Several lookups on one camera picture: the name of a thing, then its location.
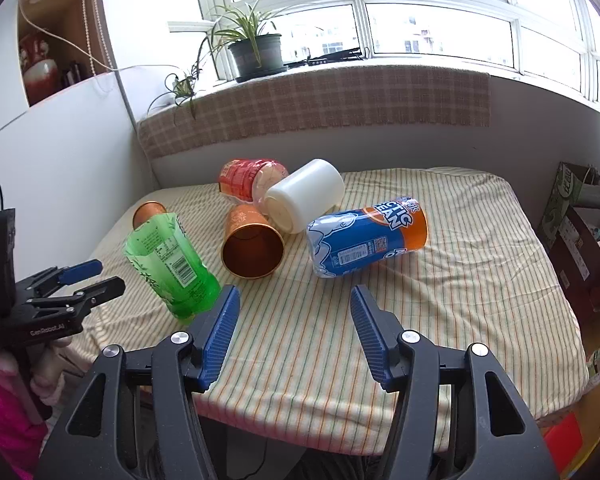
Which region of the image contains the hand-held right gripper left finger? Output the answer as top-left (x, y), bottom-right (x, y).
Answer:
top-left (34, 284), bottom-right (242, 480)

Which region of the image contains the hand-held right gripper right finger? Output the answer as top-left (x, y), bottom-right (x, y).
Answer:
top-left (349, 285), bottom-right (561, 480)

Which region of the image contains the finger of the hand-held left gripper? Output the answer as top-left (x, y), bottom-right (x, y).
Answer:
top-left (27, 276), bottom-right (127, 327)
top-left (17, 259), bottom-right (104, 302)

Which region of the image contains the green plastic bottle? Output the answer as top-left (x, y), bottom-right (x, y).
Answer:
top-left (123, 212), bottom-right (222, 323)

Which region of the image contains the large orange metallic cup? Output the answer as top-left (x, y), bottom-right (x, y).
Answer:
top-left (221, 203), bottom-right (286, 279)

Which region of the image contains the small orange metallic cup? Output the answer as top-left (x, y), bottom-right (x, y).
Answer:
top-left (132, 201), bottom-right (167, 228)

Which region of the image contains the blue orange drink can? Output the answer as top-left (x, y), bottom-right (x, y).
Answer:
top-left (306, 199), bottom-right (429, 280)

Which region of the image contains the white plastic cup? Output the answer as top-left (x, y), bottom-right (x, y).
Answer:
top-left (263, 158), bottom-right (346, 235)

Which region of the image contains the person's left hand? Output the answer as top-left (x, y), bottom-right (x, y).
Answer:
top-left (29, 335), bottom-right (77, 407)

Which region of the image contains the striped table cloth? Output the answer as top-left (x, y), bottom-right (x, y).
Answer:
top-left (67, 167), bottom-right (591, 456)

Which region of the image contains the red vase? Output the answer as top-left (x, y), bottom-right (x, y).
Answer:
top-left (19, 32), bottom-right (61, 106)

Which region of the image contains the red box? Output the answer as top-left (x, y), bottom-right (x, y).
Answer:
top-left (542, 412), bottom-right (584, 462)

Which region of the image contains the dark cardboard box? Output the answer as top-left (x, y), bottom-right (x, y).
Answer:
top-left (550, 205), bottom-right (600, 312)

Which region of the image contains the plaid windowsill cloth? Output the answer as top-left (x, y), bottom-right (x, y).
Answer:
top-left (137, 67), bottom-right (491, 159)

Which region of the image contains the green paper bag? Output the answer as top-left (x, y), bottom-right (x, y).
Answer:
top-left (539, 162), bottom-right (600, 251)

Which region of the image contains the black device on windowsill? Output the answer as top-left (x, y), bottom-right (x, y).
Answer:
top-left (287, 47), bottom-right (373, 69)

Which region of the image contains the black plant pot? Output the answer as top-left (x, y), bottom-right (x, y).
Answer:
top-left (227, 34), bottom-right (289, 83)

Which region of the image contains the green spider plant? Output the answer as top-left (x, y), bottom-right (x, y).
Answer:
top-left (147, 0), bottom-right (293, 117)

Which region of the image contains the white cable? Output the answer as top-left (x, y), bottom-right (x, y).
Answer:
top-left (19, 0), bottom-right (186, 75)

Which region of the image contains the wooden wall shelf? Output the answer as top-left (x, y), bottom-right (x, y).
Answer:
top-left (17, 0), bottom-right (118, 108)

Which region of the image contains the white bead cord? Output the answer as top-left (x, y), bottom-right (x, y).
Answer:
top-left (80, 0), bottom-right (117, 77)

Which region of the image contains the white window frame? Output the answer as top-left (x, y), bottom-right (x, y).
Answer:
top-left (190, 0), bottom-right (600, 107)

